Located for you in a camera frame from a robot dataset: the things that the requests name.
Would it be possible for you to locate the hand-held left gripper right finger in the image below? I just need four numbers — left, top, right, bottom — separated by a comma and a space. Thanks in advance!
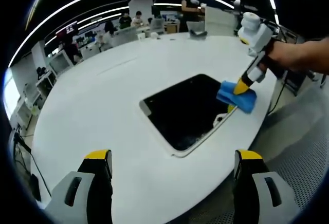
232, 148, 301, 224

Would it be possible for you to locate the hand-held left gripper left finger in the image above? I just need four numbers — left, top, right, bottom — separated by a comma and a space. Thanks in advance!
46, 148, 114, 224

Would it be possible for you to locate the blue cleaning cloth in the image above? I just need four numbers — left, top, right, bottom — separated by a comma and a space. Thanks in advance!
216, 80, 258, 114

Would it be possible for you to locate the black tablet screen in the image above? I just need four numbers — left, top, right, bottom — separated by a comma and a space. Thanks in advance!
139, 73, 244, 158

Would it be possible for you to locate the person's right hand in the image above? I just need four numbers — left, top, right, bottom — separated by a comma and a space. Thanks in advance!
258, 40, 294, 72

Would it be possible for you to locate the white partition board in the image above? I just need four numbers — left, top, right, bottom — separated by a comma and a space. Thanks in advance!
205, 5, 242, 37

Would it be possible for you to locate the black floor device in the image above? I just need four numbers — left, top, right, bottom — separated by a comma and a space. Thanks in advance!
29, 174, 42, 201

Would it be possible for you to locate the dark grey object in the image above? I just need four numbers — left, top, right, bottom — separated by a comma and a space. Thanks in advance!
189, 28, 208, 40

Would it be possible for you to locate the black tripod stand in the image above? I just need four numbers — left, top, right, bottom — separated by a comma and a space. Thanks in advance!
11, 128, 52, 196

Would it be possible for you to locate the white mesh office chair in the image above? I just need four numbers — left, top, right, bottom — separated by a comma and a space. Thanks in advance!
110, 26, 138, 47

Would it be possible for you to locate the hanging red display screen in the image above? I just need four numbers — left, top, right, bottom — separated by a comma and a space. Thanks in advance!
58, 21, 78, 36

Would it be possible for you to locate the curved ceiling light strip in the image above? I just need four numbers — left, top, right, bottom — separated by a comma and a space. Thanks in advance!
8, 0, 167, 68

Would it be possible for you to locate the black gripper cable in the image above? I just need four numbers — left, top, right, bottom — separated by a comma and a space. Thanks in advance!
267, 79, 286, 114

